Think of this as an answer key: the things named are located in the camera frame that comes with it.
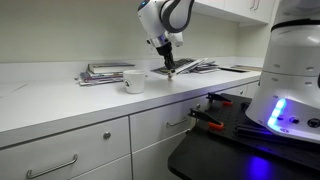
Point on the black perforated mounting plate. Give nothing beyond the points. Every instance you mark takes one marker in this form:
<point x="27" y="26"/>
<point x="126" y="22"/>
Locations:
<point x="233" y="120"/>

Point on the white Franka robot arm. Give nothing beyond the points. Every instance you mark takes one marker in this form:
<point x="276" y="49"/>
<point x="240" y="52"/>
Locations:
<point x="293" y="66"/>

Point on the wide white drawer front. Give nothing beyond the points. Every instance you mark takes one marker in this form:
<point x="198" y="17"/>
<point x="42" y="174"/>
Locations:
<point x="66" y="146"/>

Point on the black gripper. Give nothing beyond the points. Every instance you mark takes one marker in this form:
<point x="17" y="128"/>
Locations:
<point x="165" y="49"/>

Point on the black cart table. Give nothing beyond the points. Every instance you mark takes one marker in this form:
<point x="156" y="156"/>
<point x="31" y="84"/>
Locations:
<point x="206" y="160"/>

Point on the small white drawer front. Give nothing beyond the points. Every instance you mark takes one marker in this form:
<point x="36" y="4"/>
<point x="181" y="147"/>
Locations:
<point x="236" y="90"/>

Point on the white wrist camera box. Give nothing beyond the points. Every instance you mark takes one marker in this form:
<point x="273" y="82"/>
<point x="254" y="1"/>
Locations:
<point x="177" y="39"/>

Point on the white upper wall cabinet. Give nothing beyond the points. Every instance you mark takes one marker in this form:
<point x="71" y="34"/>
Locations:
<point x="233" y="8"/>

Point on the stack of magazines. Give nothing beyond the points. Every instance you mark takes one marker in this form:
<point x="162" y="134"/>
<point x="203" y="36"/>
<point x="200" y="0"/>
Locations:
<point x="100" y="78"/>

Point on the white ceramic cup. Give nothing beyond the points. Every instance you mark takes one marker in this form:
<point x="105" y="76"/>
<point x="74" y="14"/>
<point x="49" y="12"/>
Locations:
<point x="134" y="84"/>

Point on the white lower cabinet door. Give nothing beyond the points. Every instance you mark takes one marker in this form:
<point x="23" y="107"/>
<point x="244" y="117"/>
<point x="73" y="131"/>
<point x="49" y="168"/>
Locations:
<point x="153" y="160"/>

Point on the round silver drawer lock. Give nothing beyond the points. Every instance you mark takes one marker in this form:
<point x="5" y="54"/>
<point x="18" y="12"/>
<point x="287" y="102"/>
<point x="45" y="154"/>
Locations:
<point x="107" y="135"/>

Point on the white wall outlet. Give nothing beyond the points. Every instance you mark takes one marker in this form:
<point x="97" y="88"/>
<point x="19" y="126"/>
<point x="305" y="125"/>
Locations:
<point x="151" y="51"/>

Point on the flat dark tray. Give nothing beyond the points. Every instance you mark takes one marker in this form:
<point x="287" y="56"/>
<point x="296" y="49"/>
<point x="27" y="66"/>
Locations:
<point x="233" y="69"/>

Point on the grey hardcover book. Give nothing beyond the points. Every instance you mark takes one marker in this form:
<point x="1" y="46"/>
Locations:
<point x="110" y="67"/>

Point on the pile of dark magazines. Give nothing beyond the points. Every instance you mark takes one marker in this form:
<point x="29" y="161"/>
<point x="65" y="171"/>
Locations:
<point x="207" y="67"/>

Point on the open booklets pile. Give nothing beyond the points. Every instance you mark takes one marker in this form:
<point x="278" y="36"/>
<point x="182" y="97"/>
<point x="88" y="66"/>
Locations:
<point x="186" y="64"/>

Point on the medium white drawer front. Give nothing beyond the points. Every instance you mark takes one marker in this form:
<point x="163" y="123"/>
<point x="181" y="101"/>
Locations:
<point x="153" y="123"/>

